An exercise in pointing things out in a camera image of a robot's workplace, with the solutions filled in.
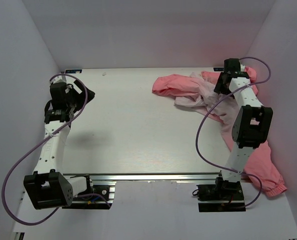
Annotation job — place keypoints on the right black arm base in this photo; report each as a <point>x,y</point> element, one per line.
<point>212,200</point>

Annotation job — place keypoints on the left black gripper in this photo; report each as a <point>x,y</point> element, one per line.
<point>81,96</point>

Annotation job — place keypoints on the aluminium front rail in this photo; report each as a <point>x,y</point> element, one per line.
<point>153,176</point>

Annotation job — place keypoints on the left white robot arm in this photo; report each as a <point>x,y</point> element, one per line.
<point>46,186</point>

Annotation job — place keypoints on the right blue corner label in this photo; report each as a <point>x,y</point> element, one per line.
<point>218,69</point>

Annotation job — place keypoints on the pink hooded jacket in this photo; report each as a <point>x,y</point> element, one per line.
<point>196,92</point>

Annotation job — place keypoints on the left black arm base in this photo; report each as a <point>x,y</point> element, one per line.
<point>101,198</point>

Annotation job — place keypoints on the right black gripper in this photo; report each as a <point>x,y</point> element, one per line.
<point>219,87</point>

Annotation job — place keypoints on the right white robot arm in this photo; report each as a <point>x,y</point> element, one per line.
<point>250,128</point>

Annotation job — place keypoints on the blue corner label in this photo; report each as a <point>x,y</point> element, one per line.
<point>73,71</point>
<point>218,69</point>

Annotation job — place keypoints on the left blue corner label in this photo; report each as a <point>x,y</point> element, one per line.
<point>73,71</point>

